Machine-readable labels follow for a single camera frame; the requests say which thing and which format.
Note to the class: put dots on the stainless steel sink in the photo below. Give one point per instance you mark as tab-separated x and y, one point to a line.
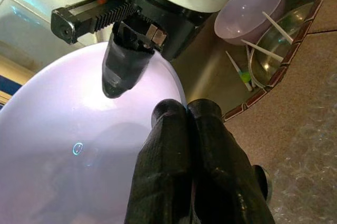
208	76

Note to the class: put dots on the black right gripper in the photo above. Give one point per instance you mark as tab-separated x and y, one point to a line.
163	8

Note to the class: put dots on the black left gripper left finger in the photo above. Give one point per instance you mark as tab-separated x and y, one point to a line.
163	161

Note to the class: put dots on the small steel bowl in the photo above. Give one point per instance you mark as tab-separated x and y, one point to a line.
273	55

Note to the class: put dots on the lilac plastic bowl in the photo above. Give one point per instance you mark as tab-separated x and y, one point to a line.
245	19
65	103

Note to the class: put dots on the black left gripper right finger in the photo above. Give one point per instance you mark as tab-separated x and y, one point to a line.
223	161

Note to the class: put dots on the white spoon green mark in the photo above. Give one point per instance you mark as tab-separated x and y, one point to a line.
243	76

